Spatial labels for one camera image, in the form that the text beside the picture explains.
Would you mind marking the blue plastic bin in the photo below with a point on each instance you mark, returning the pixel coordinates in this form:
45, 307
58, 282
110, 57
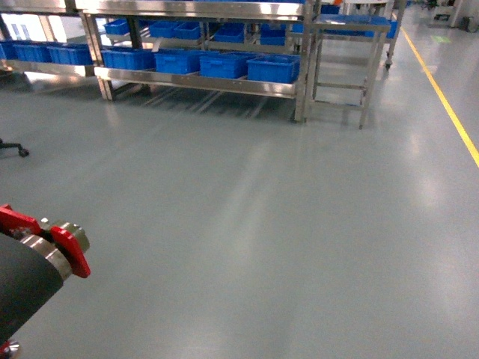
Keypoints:
33, 51
128, 58
70, 54
274, 68
232, 65
178, 61

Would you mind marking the stainless steel shelf rack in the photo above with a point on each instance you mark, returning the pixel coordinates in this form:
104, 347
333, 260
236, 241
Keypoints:
204, 45

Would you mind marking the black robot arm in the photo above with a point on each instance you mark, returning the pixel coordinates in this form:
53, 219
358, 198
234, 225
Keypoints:
28, 281

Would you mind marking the red wrist clamp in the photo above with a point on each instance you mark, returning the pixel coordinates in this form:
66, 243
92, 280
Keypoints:
62, 243

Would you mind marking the small stainless steel table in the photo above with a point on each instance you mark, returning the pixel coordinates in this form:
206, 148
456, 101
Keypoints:
346, 51

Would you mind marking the left stainless steel shelf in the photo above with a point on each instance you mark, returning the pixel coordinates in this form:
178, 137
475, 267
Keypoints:
44, 10

